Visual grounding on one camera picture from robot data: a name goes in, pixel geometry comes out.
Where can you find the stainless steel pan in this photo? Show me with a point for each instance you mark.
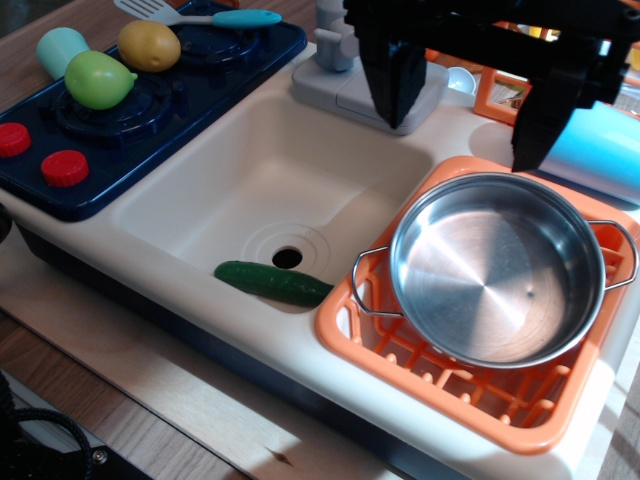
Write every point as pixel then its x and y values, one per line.
pixel 497 270

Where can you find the cream toy sink unit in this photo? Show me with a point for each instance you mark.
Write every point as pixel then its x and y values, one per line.
pixel 276 182

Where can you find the grey toy faucet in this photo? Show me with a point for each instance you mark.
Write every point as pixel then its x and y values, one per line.
pixel 333 78

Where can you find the light blue plastic cup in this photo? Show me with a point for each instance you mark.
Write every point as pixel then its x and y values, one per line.
pixel 599 150

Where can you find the green toy cucumber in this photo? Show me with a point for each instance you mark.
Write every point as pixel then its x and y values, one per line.
pixel 287 286

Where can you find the yellow-brown toy potato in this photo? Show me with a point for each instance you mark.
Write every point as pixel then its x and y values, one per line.
pixel 148 46

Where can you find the green toy pear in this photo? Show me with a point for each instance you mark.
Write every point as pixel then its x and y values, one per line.
pixel 98 81

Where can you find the red stove knob right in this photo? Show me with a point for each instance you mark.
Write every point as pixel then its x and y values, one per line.
pixel 65 168

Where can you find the red stove knob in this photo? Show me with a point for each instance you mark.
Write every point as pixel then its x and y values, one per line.
pixel 65 168
pixel 15 139

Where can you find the dark blue toy stove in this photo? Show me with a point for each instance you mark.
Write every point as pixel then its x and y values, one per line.
pixel 163 112

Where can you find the mint green plastic cup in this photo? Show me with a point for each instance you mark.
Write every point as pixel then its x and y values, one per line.
pixel 57 48

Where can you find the red stove knob left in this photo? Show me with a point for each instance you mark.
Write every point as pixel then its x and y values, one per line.
pixel 15 139

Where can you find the orange wire basket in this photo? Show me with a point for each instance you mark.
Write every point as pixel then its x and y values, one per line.
pixel 499 94

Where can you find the spatula with blue handle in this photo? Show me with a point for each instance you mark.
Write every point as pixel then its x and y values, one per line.
pixel 161 12

